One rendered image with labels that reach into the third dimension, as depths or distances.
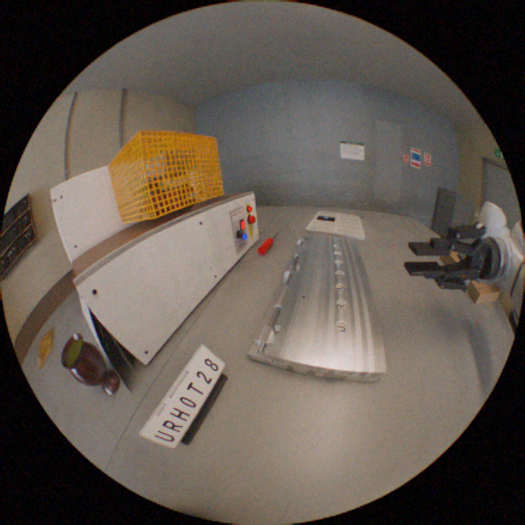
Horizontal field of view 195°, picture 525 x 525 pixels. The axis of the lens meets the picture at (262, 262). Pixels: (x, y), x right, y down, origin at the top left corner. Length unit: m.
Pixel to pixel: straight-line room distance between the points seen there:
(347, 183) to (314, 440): 2.50
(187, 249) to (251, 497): 0.42
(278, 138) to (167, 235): 2.36
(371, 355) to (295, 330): 0.12
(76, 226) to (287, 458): 0.56
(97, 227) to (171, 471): 0.50
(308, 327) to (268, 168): 2.39
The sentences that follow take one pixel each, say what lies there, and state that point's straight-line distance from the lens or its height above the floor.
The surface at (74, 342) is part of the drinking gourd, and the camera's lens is 0.37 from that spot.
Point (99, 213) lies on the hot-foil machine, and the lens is 0.48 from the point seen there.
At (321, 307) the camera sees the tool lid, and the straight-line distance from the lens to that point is 0.28.
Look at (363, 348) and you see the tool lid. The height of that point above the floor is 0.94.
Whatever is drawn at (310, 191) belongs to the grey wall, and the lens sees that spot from 2.43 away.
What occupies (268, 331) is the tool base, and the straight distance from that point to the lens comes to 0.25.
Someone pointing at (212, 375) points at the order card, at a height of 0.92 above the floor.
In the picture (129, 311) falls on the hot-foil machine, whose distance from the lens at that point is 0.27.
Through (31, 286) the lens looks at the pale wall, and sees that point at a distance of 1.87.
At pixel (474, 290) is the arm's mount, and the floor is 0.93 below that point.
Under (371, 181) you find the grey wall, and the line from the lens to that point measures 2.60.
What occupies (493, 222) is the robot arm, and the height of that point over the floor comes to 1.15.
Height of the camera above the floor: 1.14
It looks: 31 degrees down
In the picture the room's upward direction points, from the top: 6 degrees counter-clockwise
